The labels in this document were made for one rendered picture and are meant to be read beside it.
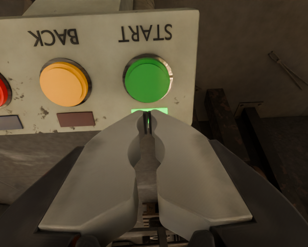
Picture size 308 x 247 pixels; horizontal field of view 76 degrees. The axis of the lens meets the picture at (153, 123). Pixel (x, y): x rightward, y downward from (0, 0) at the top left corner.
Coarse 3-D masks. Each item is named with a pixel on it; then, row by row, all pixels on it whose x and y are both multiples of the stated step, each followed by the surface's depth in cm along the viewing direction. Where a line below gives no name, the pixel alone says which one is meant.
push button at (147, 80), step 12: (144, 60) 17; (156, 60) 17; (132, 72) 17; (144, 72) 17; (156, 72) 17; (132, 84) 17; (144, 84) 17; (156, 84) 17; (168, 84) 18; (132, 96) 18; (144, 96) 18; (156, 96) 18
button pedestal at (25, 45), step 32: (64, 0) 22; (96, 0) 21; (128, 0) 29; (0, 32) 16; (32, 32) 16; (64, 32) 16; (96, 32) 16; (128, 32) 16; (160, 32) 16; (192, 32) 16; (0, 64) 17; (32, 64) 17; (96, 64) 17; (128, 64) 17; (192, 64) 18; (32, 96) 19; (96, 96) 19; (128, 96) 19; (192, 96) 19; (32, 128) 21; (64, 128) 21; (96, 128) 21
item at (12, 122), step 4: (0, 116) 20; (4, 116) 20; (8, 116) 20; (12, 116) 20; (16, 116) 20; (0, 120) 20; (4, 120) 20; (8, 120) 20; (12, 120) 20; (16, 120) 20; (0, 124) 20; (4, 124) 20; (8, 124) 20; (12, 124) 20; (16, 124) 20; (20, 124) 20; (0, 128) 20; (4, 128) 20; (8, 128) 20; (12, 128) 20; (16, 128) 20; (20, 128) 20
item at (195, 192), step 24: (168, 120) 11; (168, 144) 9; (192, 144) 9; (168, 168) 8; (192, 168) 7; (216, 168) 7; (168, 192) 7; (192, 192) 7; (216, 192) 6; (168, 216) 7; (192, 216) 6; (216, 216) 6; (240, 216) 6
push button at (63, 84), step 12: (48, 72) 17; (60, 72) 17; (72, 72) 17; (48, 84) 17; (60, 84) 17; (72, 84) 17; (84, 84) 18; (48, 96) 18; (60, 96) 18; (72, 96) 18; (84, 96) 18
